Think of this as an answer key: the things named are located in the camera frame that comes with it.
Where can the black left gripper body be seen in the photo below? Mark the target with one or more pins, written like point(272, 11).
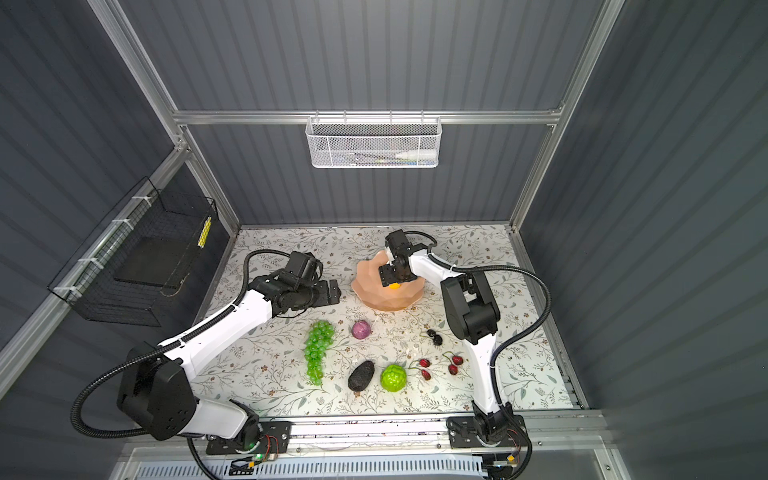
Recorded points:
point(318, 295)

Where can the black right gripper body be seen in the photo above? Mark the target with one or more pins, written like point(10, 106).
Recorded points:
point(392, 274)

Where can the green fake grape bunch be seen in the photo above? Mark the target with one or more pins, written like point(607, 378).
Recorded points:
point(319, 339)

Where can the black fake cherry pair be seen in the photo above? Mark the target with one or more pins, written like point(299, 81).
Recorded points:
point(435, 338)

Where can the red fake cherry pair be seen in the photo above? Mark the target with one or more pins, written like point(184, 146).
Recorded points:
point(455, 361)
point(422, 366)

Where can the green bumpy fake fruit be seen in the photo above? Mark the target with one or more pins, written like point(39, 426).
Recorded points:
point(393, 378)

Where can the dark fake avocado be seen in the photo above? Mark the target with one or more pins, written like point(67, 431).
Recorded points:
point(361, 376)

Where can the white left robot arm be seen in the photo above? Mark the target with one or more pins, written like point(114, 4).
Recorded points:
point(156, 392)

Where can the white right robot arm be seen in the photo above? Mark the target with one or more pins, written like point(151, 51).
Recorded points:
point(472, 315)

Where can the pink scalloped fruit bowl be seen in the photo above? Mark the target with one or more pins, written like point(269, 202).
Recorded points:
point(368, 287)

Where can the white wire mesh basket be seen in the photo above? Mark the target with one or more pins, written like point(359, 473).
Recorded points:
point(371, 145)

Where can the black wire basket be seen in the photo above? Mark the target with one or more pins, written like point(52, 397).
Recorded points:
point(136, 269)

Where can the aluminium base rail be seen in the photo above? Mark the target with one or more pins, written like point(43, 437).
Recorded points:
point(410, 434)

